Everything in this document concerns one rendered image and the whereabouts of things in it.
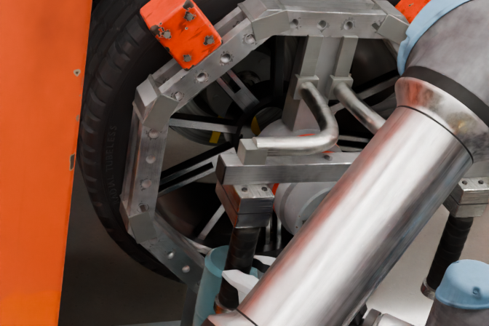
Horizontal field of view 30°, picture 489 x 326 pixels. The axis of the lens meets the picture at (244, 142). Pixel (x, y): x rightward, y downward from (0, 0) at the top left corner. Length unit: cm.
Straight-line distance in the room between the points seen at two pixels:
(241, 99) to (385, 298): 131
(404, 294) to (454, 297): 161
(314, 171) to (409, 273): 161
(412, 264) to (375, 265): 207
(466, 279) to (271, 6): 48
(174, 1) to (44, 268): 43
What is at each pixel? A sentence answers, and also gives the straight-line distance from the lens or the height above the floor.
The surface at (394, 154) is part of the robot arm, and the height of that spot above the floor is 121.
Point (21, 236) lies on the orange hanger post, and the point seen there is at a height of 96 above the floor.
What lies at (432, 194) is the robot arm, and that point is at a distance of 81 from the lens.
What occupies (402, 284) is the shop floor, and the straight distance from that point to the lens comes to 277.
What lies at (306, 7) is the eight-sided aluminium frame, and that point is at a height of 112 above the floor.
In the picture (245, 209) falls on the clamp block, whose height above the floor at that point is 93.
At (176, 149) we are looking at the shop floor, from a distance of 314.
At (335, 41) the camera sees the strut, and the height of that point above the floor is 107.
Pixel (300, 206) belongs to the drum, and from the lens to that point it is 133.
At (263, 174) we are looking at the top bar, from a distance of 120.
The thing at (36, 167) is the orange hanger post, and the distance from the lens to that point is 98.
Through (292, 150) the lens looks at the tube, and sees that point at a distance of 120.
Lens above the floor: 158
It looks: 29 degrees down
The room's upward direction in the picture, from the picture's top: 12 degrees clockwise
